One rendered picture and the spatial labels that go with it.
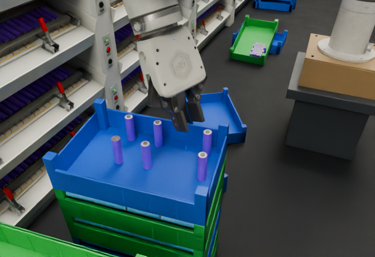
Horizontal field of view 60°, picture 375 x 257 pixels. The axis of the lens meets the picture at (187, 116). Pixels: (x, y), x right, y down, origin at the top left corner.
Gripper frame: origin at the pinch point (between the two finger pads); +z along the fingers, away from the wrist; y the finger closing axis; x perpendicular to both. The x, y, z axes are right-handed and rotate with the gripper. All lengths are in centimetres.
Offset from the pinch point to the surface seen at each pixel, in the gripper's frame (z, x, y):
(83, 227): 17.5, 19.4, -20.1
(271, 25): 7, 80, 137
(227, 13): -6, 116, 140
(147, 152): 5.4, 7.8, -6.0
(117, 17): -22, 58, 26
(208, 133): 6.3, 2.4, 5.2
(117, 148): 3.3, 12.5, -9.6
